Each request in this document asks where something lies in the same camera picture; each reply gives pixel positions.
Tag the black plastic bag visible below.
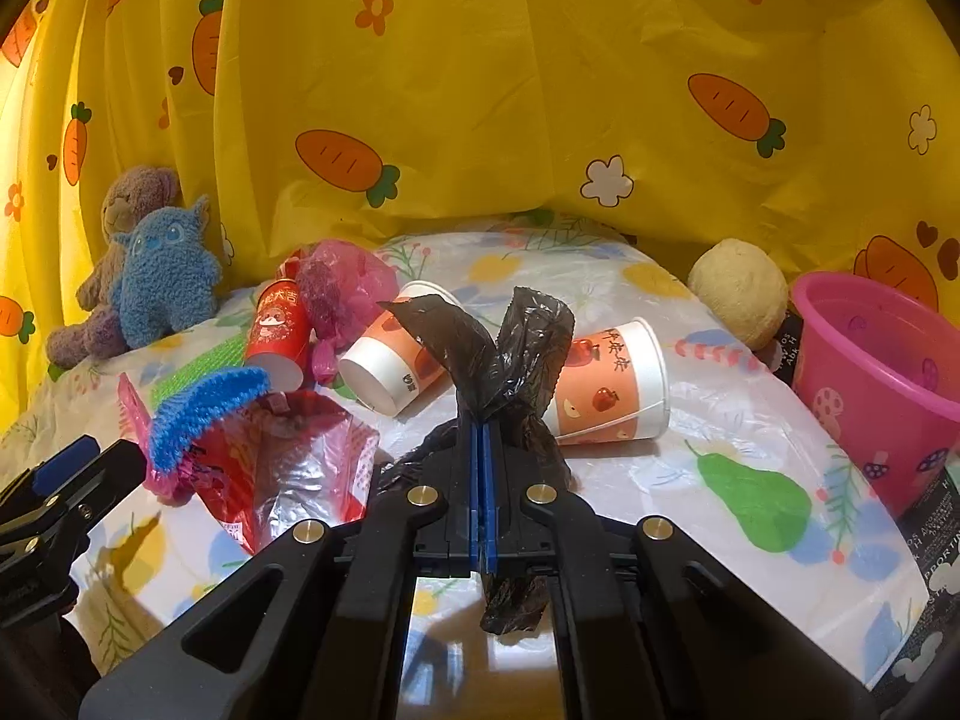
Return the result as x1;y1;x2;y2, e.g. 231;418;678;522
376;288;574;635

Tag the red foil snack bag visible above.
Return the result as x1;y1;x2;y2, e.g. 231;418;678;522
185;392;379;554

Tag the floral plastic bed cover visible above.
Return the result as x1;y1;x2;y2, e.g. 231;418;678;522
2;221;944;718

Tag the red white snack wrapper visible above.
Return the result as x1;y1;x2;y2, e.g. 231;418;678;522
277;247;313;280

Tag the pink plastic bag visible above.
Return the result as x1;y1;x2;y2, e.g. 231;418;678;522
295;239;398;385

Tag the yellow carrot print curtain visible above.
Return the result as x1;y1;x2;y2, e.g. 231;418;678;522
2;0;958;421

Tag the orange apple paper cup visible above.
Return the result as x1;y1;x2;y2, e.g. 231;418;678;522
544;317;670;445
338;310;446;418

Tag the purple teddy bear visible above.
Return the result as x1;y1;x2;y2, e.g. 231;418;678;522
46;166;182;371

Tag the small red paper cup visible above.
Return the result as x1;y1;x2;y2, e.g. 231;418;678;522
244;278;313;392

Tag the blue fuzzy plush monster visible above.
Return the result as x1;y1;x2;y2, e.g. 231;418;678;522
110;195;221;349

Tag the pink crumpled plastic wrap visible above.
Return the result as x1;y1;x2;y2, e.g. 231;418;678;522
117;372;192;507

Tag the pink plastic basin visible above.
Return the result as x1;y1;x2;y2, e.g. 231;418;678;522
793;271;958;517

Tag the cream plush ball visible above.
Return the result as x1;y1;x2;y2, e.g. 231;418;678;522
686;239;789;351

